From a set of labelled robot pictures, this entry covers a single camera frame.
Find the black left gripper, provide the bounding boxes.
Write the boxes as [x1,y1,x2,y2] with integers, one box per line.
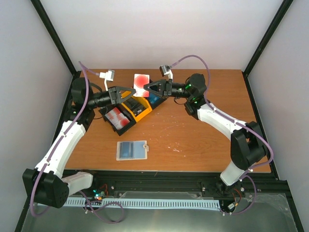
[87,86,136,109]

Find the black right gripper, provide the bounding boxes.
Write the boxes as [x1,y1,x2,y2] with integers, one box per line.
[143,79,192,100]

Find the black vip card stack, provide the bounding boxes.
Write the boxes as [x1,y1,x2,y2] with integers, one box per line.
[124,98,145,116]

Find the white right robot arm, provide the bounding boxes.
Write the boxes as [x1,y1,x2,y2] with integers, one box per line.
[143,73,267,186]

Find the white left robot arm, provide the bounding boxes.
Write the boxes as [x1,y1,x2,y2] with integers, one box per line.
[22,77,136,211]

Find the black bin with red cards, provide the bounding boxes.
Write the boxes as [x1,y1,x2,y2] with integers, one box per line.
[99,106,136,136]

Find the blue card stack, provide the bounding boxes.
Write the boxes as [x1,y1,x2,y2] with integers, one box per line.
[147,93,160,105]

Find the black bin with blue cards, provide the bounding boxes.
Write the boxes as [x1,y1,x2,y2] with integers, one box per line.
[146,93,166,110]

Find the red white card stack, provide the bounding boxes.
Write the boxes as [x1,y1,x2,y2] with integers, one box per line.
[105,107,130,130]

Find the yellow plastic bin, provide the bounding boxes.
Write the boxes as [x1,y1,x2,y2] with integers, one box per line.
[121,96,153,123]

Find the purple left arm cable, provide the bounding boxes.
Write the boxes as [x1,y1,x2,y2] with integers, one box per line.
[29,60,125,224]

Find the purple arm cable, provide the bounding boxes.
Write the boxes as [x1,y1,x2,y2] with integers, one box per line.
[29,60,125,224]
[169,54,275,216]

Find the black aluminium table frame rail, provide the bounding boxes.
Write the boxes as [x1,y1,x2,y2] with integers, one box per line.
[31,169,290,201]

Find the light blue slotted cable duct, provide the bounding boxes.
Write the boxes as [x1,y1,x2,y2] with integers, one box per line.
[65,196,222,210]

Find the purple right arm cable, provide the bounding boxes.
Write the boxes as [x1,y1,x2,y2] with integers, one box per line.
[169,54,275,216]

